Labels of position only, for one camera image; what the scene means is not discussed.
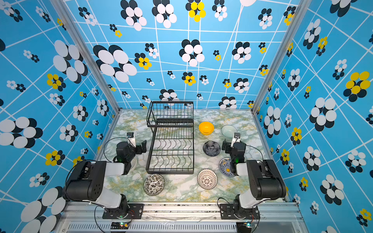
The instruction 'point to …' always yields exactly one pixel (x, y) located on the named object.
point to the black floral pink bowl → (154, 184)
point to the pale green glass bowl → (228, 131)
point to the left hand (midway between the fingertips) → (140, 139)
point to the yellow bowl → (206, 128)
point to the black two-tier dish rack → (171, 148)
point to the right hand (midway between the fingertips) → (235, 140)
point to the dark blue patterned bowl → (211, 148)
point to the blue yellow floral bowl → (224, 167)
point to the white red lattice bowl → (207, 179)
